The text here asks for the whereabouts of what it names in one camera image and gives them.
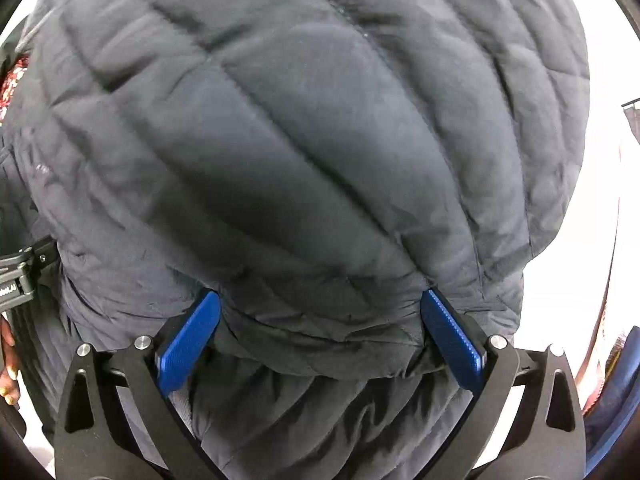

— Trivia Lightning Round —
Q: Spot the black quilted puffer jacket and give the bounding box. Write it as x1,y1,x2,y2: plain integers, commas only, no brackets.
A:
1,0,589,479

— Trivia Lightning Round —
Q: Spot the person's left hand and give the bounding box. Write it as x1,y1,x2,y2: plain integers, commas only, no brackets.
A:
0,318,21,406

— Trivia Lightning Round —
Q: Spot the navy blue garment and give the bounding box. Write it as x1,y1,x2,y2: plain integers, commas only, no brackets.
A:
585,326,639,479

